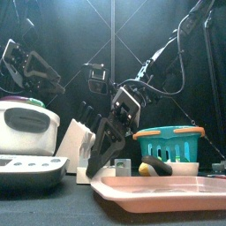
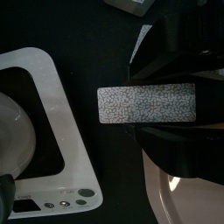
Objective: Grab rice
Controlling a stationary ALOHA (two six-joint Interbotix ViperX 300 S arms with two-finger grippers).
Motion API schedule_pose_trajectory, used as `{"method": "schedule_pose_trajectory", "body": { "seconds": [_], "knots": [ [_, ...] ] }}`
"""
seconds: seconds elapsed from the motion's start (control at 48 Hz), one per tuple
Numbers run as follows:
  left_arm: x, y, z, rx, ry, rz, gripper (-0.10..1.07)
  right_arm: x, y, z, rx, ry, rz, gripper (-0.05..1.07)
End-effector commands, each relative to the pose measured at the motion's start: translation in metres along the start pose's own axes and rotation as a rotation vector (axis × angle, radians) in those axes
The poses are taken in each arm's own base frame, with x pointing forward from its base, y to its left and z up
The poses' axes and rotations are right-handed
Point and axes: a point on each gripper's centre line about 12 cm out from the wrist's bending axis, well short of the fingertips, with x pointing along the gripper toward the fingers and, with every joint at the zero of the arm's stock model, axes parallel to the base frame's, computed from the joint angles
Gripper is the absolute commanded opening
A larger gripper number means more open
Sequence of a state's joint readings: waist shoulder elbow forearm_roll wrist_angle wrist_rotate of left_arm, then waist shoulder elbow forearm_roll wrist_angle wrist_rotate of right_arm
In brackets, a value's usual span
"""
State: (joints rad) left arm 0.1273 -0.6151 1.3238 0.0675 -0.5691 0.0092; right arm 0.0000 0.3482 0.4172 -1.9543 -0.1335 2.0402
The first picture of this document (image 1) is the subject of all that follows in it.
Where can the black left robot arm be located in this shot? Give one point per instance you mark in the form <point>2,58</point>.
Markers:
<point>14,17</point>

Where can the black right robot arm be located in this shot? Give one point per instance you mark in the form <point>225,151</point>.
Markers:
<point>164,58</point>

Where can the white toy rice cooker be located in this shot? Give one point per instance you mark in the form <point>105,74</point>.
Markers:
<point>26,138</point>

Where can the purple green lid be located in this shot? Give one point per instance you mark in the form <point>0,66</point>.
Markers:
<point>32,101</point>

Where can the white knife block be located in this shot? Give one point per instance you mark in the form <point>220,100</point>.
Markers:
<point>73,144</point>

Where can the yellow black toy sushi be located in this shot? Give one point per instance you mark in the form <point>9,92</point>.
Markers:
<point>156,166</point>

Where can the pink tray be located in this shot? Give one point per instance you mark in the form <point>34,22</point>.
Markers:
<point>164,194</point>

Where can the white bowl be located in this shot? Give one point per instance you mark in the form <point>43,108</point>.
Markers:
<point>185,168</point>

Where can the grey white kitchen scale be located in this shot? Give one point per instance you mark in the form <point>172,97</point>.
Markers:
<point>29,169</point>

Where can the small grey object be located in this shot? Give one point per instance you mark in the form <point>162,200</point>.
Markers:
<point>219,167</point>

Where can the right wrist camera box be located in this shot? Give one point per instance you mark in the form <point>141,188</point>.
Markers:
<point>98,79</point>

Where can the vertical metal frame pole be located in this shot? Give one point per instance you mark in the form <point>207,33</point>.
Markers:
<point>113,35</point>

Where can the slanted black frame strut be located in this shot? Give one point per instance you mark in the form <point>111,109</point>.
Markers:
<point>212,73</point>

